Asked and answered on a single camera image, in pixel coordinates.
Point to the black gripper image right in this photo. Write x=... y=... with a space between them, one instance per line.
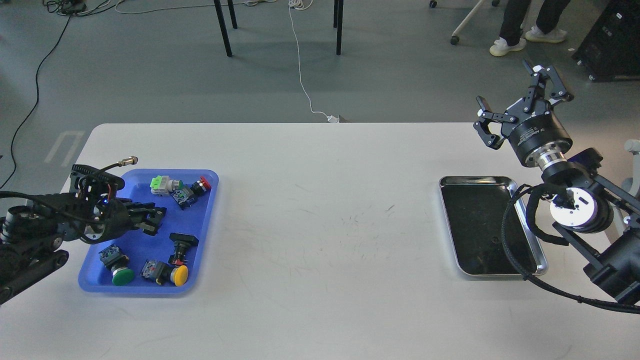
x=526 y=132

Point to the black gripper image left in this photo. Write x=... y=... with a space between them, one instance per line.
x=121 y=215

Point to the black robot arm image left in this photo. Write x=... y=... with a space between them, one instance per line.
x=31 y=234

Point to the silver metal tray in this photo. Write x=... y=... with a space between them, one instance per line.
x=476 y=209

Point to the white chair base wheels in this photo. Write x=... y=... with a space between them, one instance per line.
x=455 y=36

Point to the black equipment cart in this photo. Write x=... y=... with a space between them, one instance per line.
x=611 y=49

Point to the black table leg right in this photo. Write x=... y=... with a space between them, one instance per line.
x=338 y=15

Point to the black table leg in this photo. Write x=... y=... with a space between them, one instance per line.
x=222 y=23
x=338 y=15

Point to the black table leg left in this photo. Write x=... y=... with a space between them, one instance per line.
x=222 y=23

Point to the green white push button switch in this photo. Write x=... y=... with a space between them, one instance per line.
x=163 y=185

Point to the black square button switch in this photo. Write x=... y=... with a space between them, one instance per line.
x=182 y=243

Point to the green mushroom button switch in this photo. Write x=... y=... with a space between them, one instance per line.
x=117 y=262

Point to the yellow mushroom button switch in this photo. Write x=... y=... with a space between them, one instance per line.
x=161 y=273

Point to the red push button switch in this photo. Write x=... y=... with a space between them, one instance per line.
x=200 y=187

